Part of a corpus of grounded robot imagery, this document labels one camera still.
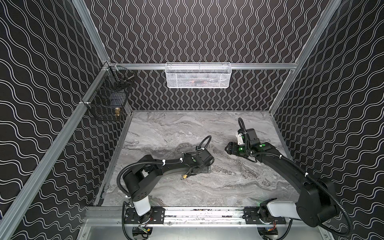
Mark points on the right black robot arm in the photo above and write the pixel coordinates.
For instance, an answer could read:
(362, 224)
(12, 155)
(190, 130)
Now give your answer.
(317, 202)

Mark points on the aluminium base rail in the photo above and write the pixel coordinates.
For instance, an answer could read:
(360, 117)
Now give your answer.
(181, 217)

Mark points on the brass object in black basket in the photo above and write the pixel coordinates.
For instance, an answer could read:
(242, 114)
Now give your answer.
(117, 112)

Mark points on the white mesh wall basket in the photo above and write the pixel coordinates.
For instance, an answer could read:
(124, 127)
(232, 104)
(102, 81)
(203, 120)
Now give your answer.
(178, 75)

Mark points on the black wire wall basket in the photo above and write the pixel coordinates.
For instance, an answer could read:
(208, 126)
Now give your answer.
(112, 92)

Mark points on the red item in white basket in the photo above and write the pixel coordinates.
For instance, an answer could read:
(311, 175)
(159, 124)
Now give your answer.
(199, 82)

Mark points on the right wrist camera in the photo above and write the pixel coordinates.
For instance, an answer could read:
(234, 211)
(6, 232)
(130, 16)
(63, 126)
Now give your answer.
(240, 139)

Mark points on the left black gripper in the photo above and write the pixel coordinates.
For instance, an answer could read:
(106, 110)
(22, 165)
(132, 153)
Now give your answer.
(205, 163)

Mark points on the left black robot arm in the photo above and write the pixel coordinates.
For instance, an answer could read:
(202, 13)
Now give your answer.
(137, 180)

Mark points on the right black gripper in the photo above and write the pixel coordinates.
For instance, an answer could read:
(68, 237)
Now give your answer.
(232, 149)

